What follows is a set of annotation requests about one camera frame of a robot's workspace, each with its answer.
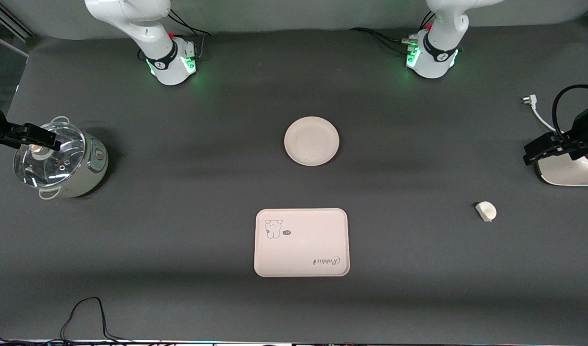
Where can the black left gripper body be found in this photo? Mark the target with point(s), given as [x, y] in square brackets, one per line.
[583, 129]

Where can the white steamed bun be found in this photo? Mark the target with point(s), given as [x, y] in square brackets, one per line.
[486, 211]

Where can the round cream plate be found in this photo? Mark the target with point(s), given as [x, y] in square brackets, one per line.
[311, 142]

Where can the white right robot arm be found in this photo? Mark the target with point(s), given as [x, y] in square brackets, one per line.
[144, 29]

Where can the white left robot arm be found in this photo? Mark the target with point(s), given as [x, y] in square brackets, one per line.
[440, 33]

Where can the cream rectangular rabbit tray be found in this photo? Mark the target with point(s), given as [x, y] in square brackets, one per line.
[303, 250]

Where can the glass pot lid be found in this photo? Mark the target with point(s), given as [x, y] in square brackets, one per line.
[48, 166]

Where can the cream rounded appliance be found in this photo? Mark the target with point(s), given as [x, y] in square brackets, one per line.
[563, 174]

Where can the pale green electric pot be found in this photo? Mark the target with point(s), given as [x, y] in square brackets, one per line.
[89, 168]

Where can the aluminium frame rail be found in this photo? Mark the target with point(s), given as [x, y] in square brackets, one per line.
[15, 21]

